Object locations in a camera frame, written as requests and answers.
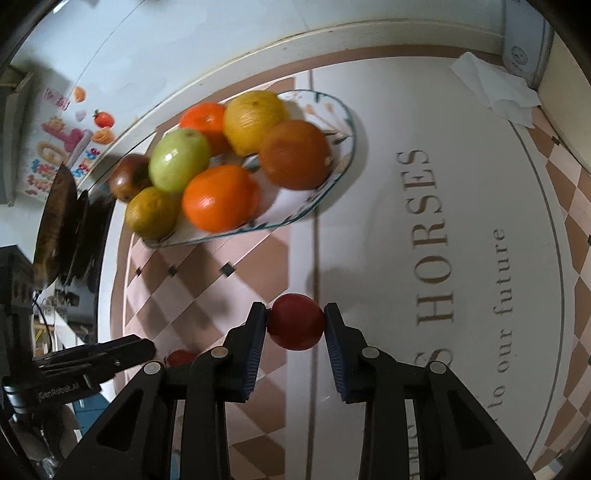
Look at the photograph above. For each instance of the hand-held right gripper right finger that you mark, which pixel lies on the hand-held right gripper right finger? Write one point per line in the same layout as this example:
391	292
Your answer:
334	355

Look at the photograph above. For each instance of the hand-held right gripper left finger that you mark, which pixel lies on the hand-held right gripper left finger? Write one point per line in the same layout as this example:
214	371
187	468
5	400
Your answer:
256	350

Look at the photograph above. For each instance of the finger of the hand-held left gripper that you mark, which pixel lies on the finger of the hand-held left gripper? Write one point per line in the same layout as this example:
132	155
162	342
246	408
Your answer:
106	353

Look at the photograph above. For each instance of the small red fruit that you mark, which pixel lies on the small red fruit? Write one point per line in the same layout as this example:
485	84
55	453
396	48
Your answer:
295	323
181	358

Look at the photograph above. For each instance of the yellow-green orange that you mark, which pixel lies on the yellow-green orange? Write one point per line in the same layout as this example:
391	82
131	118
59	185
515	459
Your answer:
152	214

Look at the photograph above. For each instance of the oval patterned ceramic plate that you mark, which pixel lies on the oval patterned ceramic plate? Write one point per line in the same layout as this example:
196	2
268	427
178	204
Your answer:
295	207

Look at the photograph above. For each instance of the bright orange tangerine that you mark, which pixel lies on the bright orange tangerine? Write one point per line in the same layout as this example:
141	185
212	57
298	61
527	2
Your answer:
203	120
221	198

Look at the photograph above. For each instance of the dark brown round fruit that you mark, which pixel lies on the dark brown round fruit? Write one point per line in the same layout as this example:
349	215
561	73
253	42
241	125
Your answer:
127	177

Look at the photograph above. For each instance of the brownish orange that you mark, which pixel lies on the brownish orange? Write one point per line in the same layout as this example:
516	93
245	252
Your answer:
295	154

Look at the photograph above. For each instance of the green apple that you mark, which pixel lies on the green apple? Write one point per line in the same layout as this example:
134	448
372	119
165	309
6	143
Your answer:
180	159

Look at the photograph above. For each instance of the yellow orange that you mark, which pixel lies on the yellow orange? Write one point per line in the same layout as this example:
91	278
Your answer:
254	120

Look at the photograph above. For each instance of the blue container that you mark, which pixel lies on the blue container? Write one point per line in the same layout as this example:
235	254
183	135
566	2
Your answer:
87	408

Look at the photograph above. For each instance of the black gas stove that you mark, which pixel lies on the black gas stove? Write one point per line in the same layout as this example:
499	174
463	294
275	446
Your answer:
99	230

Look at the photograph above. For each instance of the checkered printed table cloth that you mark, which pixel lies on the checkered printed table cloth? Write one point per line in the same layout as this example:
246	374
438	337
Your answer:
369	230

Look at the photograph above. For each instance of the black frying pan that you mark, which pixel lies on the black frying pan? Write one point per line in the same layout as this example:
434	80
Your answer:
55	226

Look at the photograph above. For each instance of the white tissue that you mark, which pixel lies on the white tissue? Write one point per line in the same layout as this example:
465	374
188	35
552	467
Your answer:
498	87

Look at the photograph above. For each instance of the cream utensil holder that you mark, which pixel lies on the cream utensil holder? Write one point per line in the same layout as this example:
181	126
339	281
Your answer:
568	115

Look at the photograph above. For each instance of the white spray can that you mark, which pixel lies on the white spray can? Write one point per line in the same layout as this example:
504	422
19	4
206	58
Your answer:
521	55

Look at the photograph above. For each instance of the colourful wall sticker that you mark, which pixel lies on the colourful wall sticker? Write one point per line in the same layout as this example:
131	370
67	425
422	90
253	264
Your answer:
60	147

